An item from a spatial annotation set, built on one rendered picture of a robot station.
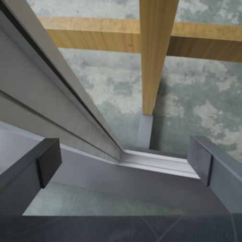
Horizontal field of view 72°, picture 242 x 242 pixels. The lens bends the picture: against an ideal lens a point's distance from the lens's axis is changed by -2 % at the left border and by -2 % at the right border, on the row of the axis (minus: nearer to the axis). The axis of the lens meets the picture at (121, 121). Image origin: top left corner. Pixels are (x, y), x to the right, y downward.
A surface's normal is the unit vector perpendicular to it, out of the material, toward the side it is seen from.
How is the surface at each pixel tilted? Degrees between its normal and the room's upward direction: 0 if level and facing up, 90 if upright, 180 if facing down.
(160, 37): 90
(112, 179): 0
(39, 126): 90
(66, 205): 0
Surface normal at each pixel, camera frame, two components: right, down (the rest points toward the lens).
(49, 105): 0.98, 0.14
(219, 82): -0.13, -0.15
